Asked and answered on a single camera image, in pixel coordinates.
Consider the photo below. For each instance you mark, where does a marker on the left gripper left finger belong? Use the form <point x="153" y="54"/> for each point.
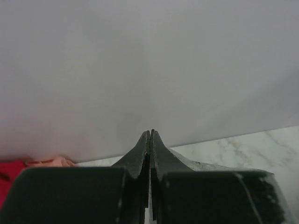
<point x="117" y="194"/>

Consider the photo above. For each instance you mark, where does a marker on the grey t shirt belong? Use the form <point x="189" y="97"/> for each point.
<point x="182" y="164"/>

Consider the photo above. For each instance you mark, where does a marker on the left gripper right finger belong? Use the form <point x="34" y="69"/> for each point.
<point x="211" y="198"/>

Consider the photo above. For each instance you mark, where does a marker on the red t shirt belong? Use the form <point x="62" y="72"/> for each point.
<point x="8" y="173"/>

